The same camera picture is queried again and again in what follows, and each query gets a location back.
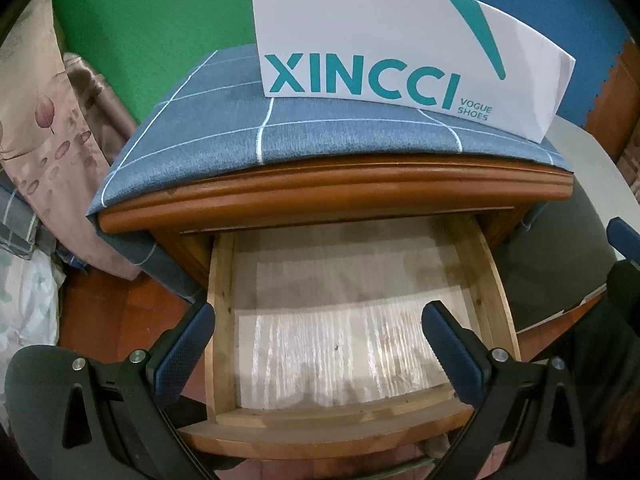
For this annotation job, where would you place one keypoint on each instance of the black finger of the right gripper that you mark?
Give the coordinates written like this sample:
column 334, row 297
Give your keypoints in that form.
column 624, row 238

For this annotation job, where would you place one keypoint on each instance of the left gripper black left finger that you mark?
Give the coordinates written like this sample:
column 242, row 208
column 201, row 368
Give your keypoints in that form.
column 115, row 423

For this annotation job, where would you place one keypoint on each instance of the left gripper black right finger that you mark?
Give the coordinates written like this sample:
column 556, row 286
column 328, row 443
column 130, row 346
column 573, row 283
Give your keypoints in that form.
column 531, row 407

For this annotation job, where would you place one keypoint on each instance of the wooden drawer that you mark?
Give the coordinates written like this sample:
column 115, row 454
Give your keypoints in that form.
column 318, row 350

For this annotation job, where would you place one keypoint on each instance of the white floral bedsheet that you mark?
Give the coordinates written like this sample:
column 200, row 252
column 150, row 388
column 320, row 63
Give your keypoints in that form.
column 29, row 308

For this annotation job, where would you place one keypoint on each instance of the grey checked blanket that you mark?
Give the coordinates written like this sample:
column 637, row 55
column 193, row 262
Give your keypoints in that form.
column 22, row 232

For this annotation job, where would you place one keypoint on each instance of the wooden nightstand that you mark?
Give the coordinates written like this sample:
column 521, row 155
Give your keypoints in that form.
column 336, row 189

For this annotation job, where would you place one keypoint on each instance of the floral pink pillow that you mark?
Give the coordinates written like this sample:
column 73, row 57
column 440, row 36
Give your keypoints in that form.
column 62, row 126

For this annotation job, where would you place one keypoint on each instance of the white XINCCI shoe box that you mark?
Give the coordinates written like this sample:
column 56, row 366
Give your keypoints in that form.
column 459, row 58

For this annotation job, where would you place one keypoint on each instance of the blue checked cloth cover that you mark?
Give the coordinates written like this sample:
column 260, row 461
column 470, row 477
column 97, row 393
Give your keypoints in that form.
column 217, row 121

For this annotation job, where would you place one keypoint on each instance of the green foam wall mat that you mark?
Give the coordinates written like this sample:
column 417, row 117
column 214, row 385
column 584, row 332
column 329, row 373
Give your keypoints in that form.
column 144, row 47

